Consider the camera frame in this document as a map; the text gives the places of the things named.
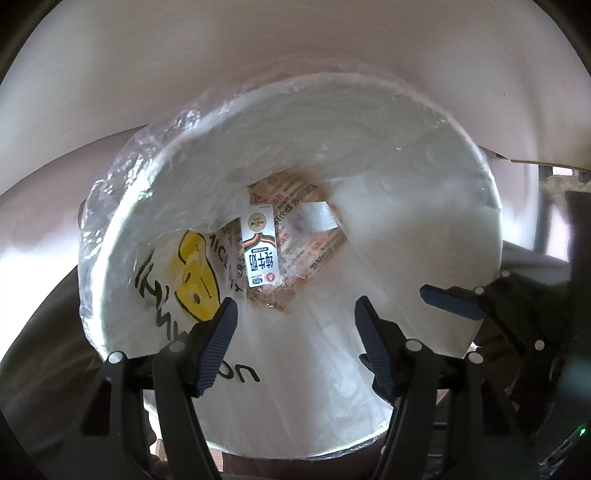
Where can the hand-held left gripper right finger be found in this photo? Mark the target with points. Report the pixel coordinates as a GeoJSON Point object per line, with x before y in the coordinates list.
{"type": "Point", "coordinates": [373, 344]}

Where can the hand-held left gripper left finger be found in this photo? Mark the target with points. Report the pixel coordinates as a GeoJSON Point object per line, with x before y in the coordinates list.
{"type": "Point", "coordinates": [216, 347]}

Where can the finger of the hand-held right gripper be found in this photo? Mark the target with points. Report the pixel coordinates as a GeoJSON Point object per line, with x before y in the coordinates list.
{"type": "Point", "coordinates": [455, 302]}

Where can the white trash bag yellow print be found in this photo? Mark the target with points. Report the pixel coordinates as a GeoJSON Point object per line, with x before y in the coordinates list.
{"type": "Point", "coordinates": [406, 194]}

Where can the brown printed wrapper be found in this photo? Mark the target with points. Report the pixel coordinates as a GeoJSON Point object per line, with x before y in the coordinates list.
{"type": "Point", "coordinates": [314, 258]}

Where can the white milk carton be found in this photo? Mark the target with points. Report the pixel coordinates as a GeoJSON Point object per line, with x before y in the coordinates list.
{"type": "Point", "coordinates": [259, 249]}

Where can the white paper slip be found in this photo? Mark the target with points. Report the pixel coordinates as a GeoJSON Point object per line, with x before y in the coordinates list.
{"type": "Point", "coordinates": [318, 217]}

